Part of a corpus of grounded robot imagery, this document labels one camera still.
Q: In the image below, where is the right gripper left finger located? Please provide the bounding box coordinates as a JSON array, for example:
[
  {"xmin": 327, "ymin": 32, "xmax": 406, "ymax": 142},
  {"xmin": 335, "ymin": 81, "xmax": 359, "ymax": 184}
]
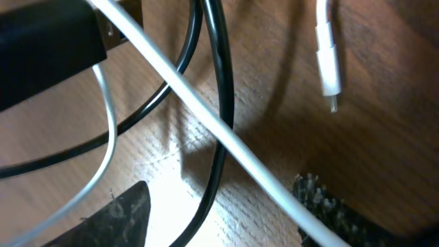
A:
[{"xmin": 45, "ymin": 180, "xmax": 151, "ymax": 247}]

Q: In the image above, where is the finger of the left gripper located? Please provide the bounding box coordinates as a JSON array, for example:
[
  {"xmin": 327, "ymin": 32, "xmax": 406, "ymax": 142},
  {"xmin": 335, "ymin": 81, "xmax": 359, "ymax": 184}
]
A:
[{"xmin": 1, "ymin": 1, "xmax": 107, "ymax": 110}]

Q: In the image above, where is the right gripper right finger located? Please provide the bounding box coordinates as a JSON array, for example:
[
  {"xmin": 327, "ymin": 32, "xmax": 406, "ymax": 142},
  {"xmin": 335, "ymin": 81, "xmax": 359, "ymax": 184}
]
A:
[{"xmin": 293, "ymin": 174, "xmax": 438, "ymax": 247}]

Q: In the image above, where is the white usb cable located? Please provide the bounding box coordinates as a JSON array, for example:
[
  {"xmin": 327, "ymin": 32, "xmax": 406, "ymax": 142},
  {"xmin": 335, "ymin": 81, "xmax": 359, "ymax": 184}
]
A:
[{"xmin": 0, "ymin": 0, "xmax": 353, "ymax": 247}]

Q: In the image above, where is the black usb cable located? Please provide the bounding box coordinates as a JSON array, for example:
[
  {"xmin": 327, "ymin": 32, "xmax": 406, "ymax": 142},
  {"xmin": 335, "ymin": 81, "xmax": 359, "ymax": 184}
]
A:
[{"xmin": 0, "ymin": 0, "xmax": 236, "ymax": 247}]

